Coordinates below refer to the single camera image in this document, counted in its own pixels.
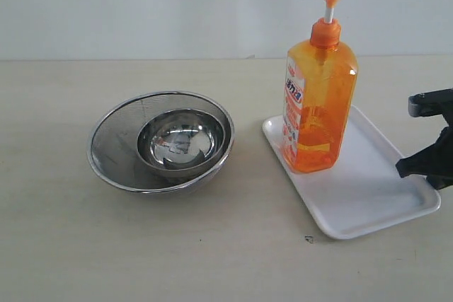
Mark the small steel inner bowl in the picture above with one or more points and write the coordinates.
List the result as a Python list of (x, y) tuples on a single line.
[(181, 143)]

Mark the white rectangular plastic tray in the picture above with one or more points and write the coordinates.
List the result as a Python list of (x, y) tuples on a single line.
[(363, 192)]

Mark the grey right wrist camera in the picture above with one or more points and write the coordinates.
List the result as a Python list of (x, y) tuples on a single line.
[(431, 103)]

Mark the orange pump soap bottle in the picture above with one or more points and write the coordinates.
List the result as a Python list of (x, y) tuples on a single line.
[(320, 79)]

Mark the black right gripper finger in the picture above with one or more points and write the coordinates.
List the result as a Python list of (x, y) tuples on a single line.
[(434, 162)]

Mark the steel mesh strainer basket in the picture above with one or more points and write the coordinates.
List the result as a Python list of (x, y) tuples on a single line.
[(112, 152)]

